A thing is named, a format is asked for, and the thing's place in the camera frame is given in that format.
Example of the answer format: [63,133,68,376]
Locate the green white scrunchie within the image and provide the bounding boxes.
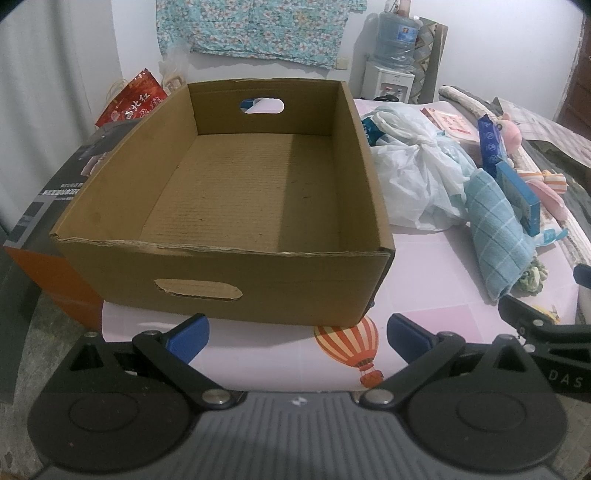
[516,257,548,295]

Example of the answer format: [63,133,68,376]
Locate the light blue checked towel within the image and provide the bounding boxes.
[465,169,535,303]

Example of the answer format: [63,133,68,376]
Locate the blue white carton box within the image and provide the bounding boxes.
[496,161,541,237]

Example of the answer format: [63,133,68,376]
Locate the orange striped towel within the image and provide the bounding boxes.
[517,170,568,195]

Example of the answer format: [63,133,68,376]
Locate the blue wet wipes pack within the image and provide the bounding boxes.
[477,115,504,170]

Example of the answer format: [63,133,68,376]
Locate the pink round plush doll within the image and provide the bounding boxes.
[497,113,522,155]

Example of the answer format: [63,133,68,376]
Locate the rolled white blanket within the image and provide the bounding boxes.
[438,84,591,269]

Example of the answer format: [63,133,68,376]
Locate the grey patterned quilt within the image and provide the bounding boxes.
[493,97,590,228]

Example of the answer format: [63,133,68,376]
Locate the brown cardboard box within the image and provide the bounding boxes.
[51,78,394,327]

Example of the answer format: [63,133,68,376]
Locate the dark printed product box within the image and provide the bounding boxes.
[4,120,137,330]

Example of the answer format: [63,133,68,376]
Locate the white plastic bag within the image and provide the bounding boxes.
[362,103,477,232]

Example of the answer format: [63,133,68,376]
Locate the pink wet wipes pack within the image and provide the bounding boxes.
[421,107,479,143]

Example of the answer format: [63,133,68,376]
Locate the red snack bag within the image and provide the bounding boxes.
[94,69,167,128]

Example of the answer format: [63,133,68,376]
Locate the white water dispenser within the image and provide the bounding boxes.
[361,61,415,103]

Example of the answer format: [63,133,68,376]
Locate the blue water bottle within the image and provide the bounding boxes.
[372,12,423,71]

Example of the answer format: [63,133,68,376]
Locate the floral blue wall cloth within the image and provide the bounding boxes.
[155,0,367,70]

